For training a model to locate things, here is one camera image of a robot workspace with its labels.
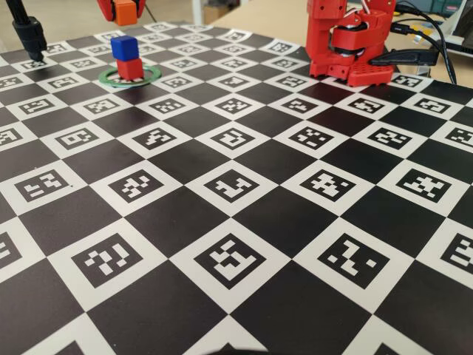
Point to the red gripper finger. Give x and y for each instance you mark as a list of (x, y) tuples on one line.
[(106, 9), (139, 6)]

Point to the orange cube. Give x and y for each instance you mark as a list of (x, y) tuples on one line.
[(125, 13)]

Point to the blue cube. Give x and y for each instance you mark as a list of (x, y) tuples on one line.
[(125, 47)]

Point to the red cube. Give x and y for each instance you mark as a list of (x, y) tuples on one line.
[(129, 68)]

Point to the red robot base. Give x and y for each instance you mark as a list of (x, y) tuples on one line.
[(369, 75)]

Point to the white table leg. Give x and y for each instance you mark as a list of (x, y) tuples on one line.
[(199, 11)]

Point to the cardboard box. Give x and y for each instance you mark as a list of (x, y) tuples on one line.
[(215, 15)]

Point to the black white marker board mat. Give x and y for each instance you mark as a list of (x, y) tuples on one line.
[(184, 222)]

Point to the black usb plug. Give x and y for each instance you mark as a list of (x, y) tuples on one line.
[(404, 29)]

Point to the grey white device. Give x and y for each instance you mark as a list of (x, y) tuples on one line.
[(460, 22)]

